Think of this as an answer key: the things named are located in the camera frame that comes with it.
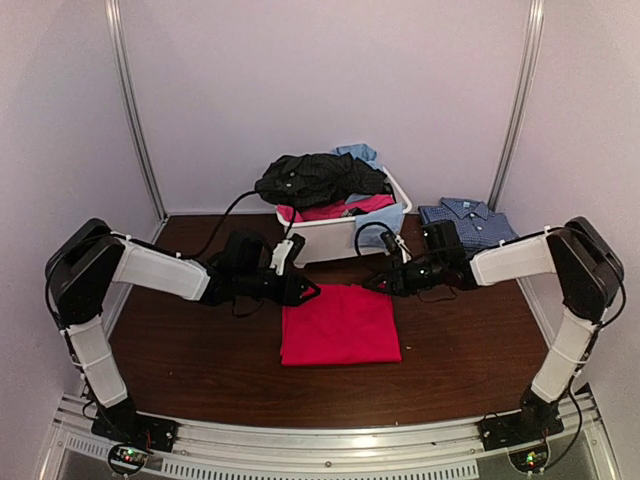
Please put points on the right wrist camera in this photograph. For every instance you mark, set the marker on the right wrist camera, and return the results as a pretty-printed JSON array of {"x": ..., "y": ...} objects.
[{"x": 396, "y": 246}]

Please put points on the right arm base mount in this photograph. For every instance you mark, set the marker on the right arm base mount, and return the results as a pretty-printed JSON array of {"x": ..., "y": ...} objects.
[{"x": 509, "y": 430}]

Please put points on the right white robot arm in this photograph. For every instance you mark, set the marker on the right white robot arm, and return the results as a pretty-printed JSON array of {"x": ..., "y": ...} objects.
[{"x": 589, "y": 275}]

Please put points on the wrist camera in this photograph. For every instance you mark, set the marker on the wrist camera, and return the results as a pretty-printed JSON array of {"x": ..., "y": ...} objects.
[
  {"x": 286, "y": 252},
  {"x": 396, "y": 246}
]

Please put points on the left aluminium frame post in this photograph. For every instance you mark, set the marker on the left aluminium frame post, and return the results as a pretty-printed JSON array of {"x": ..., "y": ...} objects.
[{"x": 132, "y": 115}]

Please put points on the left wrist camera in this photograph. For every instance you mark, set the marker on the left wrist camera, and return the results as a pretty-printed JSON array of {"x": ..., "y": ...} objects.
[{"x": 286, "y": 252}]

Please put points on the front aluminium rail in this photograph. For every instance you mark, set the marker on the front aluminium rail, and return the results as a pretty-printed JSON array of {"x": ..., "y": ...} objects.
[{"x": 207, "y": 450}]

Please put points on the right aluminium frame post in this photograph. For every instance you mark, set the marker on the right aluminium frame post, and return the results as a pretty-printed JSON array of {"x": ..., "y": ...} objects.
[{"x": 528, "y": 64}]

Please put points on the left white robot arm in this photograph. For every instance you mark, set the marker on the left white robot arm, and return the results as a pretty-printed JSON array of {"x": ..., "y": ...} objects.
[{"x": 97, "y": 259}]

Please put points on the aluminium frame post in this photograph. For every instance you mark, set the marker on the aluminium frame post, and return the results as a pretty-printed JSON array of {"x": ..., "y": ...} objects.
[
  {"x": 528, "y": 64},
  {"x": 132, "y": 115}
]

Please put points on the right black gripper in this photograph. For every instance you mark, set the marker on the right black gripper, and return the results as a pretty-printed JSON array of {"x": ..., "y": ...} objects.
[{"x": 397, "y": 275}]

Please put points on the red t-shirt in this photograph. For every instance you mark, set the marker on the red t-shirt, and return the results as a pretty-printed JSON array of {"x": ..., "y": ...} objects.
[{"x": 344, "y": 325}]

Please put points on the left circuit board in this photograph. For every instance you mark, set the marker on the left circuit board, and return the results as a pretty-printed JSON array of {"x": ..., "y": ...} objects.
[{"x": 126, "y": 460}]

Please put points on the right circuit board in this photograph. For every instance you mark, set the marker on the right circuit board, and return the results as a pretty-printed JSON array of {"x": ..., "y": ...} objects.
[{"x": 531, "y": 459}]

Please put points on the black striped shirt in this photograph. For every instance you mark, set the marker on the black striped shirt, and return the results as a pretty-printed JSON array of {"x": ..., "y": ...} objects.
[{"x": 318, "y": 180}]

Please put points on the circuit board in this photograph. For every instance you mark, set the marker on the circuit board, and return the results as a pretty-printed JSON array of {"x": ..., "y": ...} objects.
[
  {"x": 531, "y": 459},
  {"x": 126, "y": 460}
]

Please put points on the light blue shirt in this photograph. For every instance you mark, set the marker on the light blue shirt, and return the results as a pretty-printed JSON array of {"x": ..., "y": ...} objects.
[{"x": 376, "y": 222}]

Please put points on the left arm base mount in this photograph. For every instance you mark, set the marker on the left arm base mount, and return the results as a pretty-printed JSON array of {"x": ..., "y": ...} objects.
[{"x": 145, "y": 434}]

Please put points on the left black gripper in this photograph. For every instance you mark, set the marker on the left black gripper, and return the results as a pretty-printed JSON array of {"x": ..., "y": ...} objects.
[{"x": 304, "y": 283}]

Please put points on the folded blue checkered shirt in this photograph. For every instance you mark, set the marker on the folded blue checkered shirt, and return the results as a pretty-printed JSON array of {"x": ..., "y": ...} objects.
[{"x": 478, "y": 227}]

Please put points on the pink garment in bin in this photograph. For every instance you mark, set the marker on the pink garment in bin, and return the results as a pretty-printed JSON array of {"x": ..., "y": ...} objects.
[{"x": 340, "y": 209}]

